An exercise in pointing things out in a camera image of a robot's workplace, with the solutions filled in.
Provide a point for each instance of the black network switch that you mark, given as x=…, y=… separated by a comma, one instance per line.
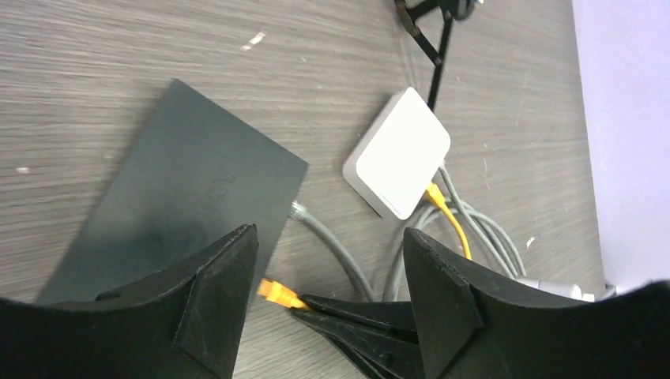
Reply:
x=194, y=173

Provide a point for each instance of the white network switch box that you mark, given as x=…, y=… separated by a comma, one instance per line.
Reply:
x=398, y=156

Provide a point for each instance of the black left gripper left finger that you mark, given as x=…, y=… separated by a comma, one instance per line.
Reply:
x=184, y=321

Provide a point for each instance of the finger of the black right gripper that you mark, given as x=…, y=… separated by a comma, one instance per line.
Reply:
x=378, y=346
x=386, y=315

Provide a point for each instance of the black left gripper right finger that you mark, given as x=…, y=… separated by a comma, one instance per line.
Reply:
x=626, y=336

